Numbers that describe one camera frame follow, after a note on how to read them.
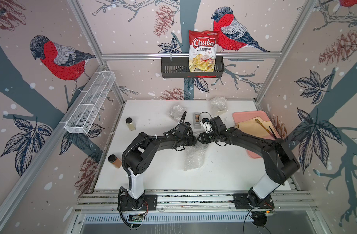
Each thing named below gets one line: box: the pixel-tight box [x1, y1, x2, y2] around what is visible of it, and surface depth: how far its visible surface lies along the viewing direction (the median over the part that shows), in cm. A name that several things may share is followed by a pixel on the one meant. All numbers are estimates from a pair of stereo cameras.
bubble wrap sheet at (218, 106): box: [209, 96, 229, 117], surface depth 112 cm
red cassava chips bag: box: [188, 29, 219, 73], surface depth 87 cm
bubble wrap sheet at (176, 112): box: [168, 104, 186, 123], surface depth 109 cm
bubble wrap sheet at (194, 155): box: [183, 140, 210, 172], surface depth 87 cm
